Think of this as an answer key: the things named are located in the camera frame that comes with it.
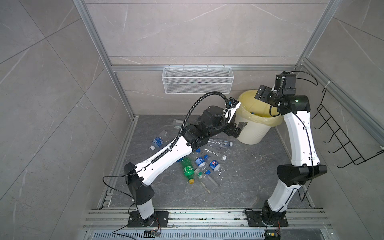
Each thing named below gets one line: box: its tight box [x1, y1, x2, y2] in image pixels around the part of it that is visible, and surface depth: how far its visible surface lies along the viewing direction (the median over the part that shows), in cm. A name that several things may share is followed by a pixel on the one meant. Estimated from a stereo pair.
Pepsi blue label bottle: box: [209, 159, 221, 172], surface depth 90 cm
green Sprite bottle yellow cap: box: [180, 156, 195, 184], surface depth 87 cm
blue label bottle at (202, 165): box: [195, 156, 211, 175], surface depth 90 cm
